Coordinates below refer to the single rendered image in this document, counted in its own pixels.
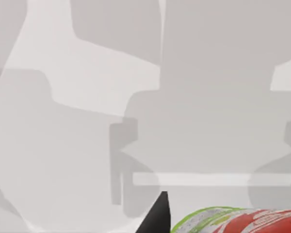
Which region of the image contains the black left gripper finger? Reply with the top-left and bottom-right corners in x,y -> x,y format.
135,191 -> 172,233

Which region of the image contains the red and white can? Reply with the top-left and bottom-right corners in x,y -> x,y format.
171,206 -> 291,233

